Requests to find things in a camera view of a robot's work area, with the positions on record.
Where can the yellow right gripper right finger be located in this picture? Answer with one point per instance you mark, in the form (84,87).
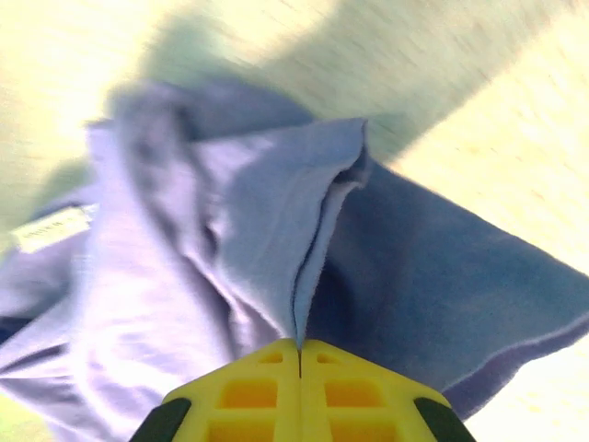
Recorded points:
(349,396)

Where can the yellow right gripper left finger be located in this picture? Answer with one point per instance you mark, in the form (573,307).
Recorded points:
(257,396)

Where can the purple t-shirt with white print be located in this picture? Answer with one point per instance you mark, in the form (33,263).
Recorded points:
(184,230)

